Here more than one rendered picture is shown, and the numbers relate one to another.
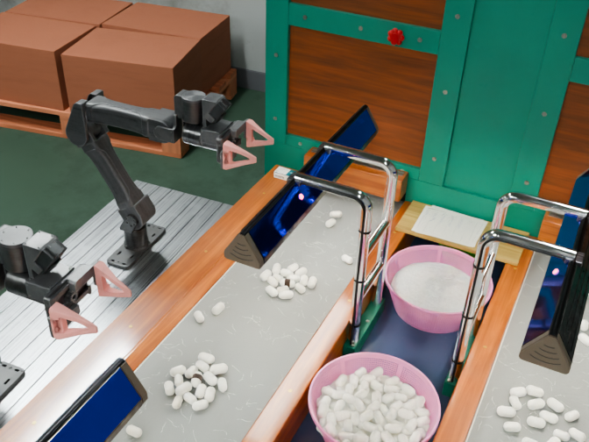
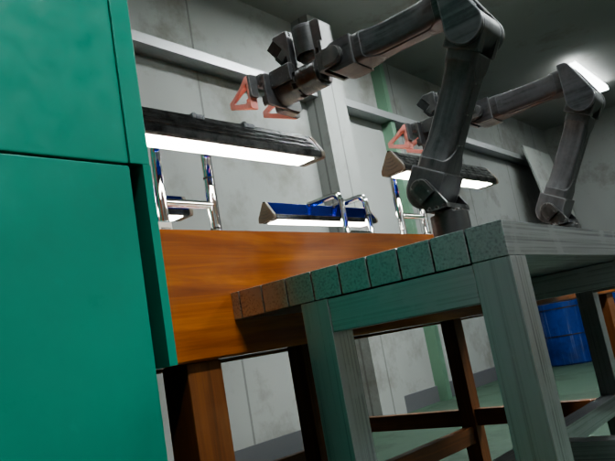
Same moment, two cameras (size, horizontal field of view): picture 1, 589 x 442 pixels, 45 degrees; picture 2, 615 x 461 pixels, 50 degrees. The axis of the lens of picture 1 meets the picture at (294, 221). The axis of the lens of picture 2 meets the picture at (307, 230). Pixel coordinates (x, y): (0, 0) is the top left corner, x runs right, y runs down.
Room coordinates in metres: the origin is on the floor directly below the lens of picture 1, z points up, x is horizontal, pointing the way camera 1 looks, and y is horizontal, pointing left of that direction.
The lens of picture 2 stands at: (2.65, 0.51, 0.57)
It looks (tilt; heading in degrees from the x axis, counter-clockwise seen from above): 10 degrees up; 196
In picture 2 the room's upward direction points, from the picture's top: 10 degrees counter-clockwise
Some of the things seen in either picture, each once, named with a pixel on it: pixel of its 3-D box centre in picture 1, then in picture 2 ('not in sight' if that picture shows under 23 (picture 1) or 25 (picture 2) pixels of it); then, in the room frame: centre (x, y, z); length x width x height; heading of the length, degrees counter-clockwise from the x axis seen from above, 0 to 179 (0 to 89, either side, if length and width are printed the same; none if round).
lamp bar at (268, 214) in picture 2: not in sight; (321, 214); (0.22, -0.13, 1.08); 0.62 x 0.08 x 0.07; 155
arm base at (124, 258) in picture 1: (135, 235); (453, 234); (1.58, 0.44, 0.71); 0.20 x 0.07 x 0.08; 158
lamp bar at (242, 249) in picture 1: (312, 174); (221, 135); (1.33, -0.04, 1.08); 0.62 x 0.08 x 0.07; 155
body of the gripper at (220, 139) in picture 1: (219, 139); (289, 89); (1.48, 0.18, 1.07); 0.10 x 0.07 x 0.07; 158
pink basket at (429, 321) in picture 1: (435, 291); not in sight; (1.37, -0.36, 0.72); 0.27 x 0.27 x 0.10
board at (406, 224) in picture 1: (462, 231); not in sight; (1.56, -0.45, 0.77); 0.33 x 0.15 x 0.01; 65
